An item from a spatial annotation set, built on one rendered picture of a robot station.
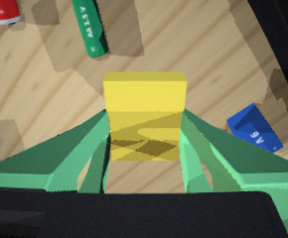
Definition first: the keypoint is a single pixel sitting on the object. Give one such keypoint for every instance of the yellow block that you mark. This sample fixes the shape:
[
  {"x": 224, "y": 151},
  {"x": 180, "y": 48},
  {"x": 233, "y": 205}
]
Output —
[{"x": 145, "y": 113}]

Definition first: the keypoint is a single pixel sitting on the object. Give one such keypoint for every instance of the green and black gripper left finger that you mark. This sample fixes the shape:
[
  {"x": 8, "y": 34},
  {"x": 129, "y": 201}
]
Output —
[{"x": 54, "y": 165}]

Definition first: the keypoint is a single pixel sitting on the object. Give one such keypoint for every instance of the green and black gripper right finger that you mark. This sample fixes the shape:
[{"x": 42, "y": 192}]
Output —
[{"x": 235, "y": 164}]

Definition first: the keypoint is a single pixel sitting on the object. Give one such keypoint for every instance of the blue battery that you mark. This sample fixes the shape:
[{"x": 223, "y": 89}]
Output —
[{"x": 250, "y": 125}]

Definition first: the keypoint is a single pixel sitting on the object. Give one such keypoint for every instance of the green aa battery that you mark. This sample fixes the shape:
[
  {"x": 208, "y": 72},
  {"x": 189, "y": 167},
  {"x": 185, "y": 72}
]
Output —
[{"x": 90, "y": 26}]

